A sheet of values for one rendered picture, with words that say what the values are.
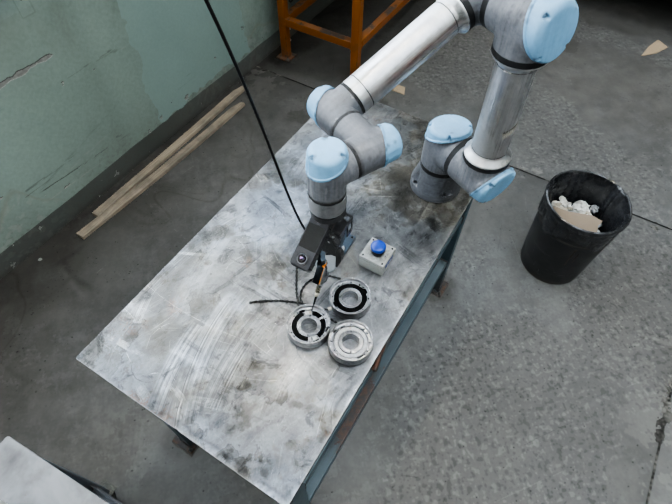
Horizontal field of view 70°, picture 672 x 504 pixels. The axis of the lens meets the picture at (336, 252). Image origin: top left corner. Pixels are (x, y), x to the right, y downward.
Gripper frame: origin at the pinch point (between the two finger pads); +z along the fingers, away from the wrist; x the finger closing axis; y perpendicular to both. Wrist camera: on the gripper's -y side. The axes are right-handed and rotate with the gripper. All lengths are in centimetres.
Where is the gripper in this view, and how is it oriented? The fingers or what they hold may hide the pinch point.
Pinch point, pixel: (323, 268)
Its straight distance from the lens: 112.2
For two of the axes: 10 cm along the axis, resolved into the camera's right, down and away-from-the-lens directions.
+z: -0.1, 5.7, 8.2
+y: 4.8, -7.2, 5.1
